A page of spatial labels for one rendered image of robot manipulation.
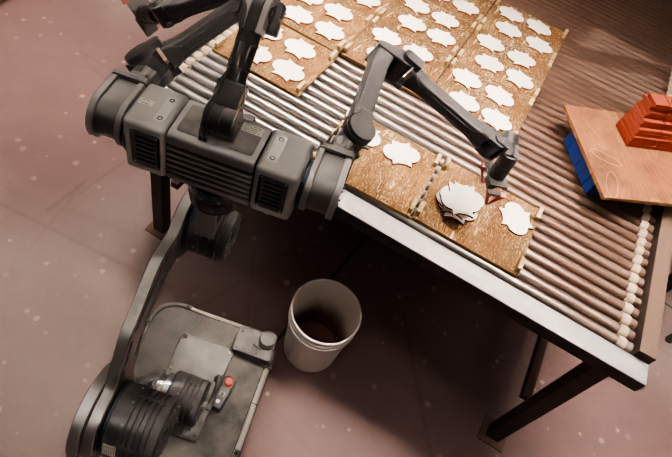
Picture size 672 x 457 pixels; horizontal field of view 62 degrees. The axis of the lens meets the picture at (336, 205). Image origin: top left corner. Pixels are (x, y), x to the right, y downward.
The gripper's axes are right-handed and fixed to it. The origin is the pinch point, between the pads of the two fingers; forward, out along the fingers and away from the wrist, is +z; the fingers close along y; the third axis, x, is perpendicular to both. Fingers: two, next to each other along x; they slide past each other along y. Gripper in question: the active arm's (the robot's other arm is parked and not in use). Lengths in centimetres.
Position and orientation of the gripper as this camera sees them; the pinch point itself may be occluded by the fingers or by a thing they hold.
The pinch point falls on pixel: (485, 191)
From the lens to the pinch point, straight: 196.1
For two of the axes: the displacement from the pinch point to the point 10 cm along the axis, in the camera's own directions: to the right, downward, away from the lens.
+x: -9.8, -1.4, -1.6
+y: 0.1, -7.9, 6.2
